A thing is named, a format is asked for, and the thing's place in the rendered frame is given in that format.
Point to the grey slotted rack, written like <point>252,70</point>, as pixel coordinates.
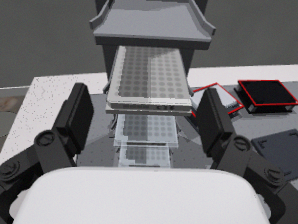
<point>151,23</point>

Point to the grey flat base plate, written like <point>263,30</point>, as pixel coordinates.
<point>99,150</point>

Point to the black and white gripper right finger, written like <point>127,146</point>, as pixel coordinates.
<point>234,154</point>

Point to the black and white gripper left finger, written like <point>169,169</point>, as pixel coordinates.
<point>52,149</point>

